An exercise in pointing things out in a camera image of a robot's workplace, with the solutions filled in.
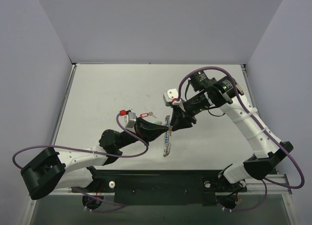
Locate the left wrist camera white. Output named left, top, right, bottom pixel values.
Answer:
left=119, top=110, right=137, bottom=131

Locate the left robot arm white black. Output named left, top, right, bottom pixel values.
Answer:
left=20, top=118, right=169, bottom=200

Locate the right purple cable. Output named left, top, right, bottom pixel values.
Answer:
left=178, top=66, right=305, bottom=212

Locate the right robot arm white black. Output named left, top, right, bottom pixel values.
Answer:
left=163, top=71, right=293, bottom=190

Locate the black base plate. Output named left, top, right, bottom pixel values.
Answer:
left=80, top=167, right=247, bottom=206

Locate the aluminium rail frame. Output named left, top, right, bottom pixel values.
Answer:
left=20, top=63, right=293, bottom=225

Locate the purple cable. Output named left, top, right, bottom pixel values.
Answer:
left=12, top=112, right=149, bottom=213
left=178, top=66, right=305, bottom=212

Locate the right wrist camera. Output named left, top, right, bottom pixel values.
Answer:
left=163, top=89, right=184, bottom=111

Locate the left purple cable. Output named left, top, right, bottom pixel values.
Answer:
left=12, top=112, right=149, bottom=213

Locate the red tag key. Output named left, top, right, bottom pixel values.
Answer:
left=140, top=111, right=156, bottom=119

